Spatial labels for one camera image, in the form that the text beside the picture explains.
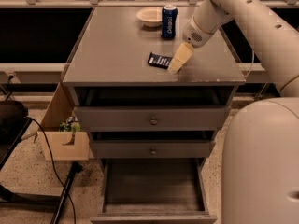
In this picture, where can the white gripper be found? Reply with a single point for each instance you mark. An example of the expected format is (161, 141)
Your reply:
(193, 34)

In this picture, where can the blue rxbar blueberry wrapper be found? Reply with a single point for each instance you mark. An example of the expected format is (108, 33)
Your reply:
(159, 61)

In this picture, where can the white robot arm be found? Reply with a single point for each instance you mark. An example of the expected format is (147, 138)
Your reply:
(260, 158)

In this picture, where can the top grey drawer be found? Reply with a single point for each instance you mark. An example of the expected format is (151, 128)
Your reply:
(151, 119)

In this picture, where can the grey drawer cabinet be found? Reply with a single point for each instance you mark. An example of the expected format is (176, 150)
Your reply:
(110, 69)

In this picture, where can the middle grey drawer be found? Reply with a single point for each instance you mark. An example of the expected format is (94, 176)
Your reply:
(144, 150)

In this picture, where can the bottom grey open drawer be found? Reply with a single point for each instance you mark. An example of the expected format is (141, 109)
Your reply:
(153, 191)

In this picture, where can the blue pepsi can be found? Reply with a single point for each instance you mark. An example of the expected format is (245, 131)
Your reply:
(169, 16)

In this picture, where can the white bowl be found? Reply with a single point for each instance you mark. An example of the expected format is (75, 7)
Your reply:
(150, 16)

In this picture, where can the green snack bag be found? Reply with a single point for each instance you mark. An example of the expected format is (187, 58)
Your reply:
(70, 125)

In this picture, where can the cardboard box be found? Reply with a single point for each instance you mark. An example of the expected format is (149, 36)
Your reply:
(61, 137)

